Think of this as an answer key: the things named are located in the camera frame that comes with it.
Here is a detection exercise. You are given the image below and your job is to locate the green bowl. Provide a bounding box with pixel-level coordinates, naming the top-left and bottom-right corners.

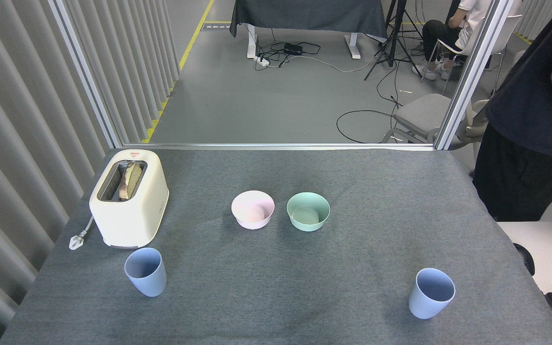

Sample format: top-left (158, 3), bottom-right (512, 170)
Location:
top-left (287, 192), bottom-right (331, 232)

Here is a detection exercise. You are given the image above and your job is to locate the black cable tangle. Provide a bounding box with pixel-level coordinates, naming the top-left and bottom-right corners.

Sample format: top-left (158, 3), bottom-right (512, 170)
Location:
top-left (254, 28), bottom-right (322, 70)

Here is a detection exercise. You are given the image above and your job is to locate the white table leg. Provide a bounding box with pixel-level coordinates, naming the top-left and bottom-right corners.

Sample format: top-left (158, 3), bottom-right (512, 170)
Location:
top-left (345, 33), bottom-right (361, 60)
top-left (246, 24), bottom-right (258, 59)

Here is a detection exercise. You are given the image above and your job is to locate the silver frame rail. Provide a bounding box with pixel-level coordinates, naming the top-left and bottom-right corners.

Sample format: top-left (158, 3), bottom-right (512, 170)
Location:
top-left (123, 142), bottom-right (436, 151)

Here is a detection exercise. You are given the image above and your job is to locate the blue plastic cup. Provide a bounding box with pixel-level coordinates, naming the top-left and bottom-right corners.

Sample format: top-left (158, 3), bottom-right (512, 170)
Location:
top-left (124, 247), bottom-right (167, 298)
top-left (408, 268), bottom-right (456, 320)

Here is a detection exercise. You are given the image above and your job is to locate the silver frame post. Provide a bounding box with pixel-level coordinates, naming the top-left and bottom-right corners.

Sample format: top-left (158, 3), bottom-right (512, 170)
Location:
top-left (48, 0), bottom-right (124, 148)
top-left (433, 0), bottom-right (516, 150)

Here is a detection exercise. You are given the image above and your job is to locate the toasted bread slice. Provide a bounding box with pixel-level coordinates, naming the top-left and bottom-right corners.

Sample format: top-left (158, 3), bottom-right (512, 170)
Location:
top-left (118, 161), bottom-right (143, 201)

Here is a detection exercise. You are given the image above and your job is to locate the cream white toaster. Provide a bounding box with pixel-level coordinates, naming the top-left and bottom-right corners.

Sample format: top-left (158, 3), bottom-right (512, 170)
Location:
top-left (89, 149), bottom-right (170, 249)

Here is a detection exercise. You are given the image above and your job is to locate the white toaster cable with plug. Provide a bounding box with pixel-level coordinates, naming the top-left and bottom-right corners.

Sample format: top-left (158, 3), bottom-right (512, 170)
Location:
top-left (69, 216), bottom-right (95, 251)

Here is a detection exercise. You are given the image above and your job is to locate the pink bowl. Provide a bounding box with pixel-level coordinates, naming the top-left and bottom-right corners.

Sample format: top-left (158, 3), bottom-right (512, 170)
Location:
top-left (231, 190), bottom-right (275, 230)

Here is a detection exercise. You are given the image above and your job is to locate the black tripod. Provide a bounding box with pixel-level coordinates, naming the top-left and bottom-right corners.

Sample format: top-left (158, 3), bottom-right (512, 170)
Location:
top-left (364, 0), bottom-right (425, 81)

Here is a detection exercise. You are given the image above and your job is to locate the dark grey tablecloth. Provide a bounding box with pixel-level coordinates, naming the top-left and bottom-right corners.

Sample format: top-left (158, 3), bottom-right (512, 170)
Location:
top-left (230, 0), bottom-right (388, 40)

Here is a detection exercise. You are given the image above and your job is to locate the black looped floor cable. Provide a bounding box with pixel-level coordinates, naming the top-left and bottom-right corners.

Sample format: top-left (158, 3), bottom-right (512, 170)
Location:
top-left (336, 110), bottom-right (402, 144)

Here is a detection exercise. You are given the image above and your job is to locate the black computer mouse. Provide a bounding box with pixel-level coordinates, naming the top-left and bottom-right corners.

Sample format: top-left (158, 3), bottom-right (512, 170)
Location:
top-left (514, 243), bottom-right (536, 276)

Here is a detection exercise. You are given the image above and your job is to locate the seated person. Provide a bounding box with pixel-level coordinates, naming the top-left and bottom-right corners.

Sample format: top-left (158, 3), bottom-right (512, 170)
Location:
top-left (413, 0), bottom-right (521, 81)

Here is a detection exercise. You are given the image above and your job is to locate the white floor cable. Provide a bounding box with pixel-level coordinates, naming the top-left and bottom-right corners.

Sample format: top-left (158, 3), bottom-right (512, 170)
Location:
top-left (300, 54), bottom-right (378, 73)

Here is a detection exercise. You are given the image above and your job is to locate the standing person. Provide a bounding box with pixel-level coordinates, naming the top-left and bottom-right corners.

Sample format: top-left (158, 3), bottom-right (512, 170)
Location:
top-left (472, 0), bottom-right (552, 222)

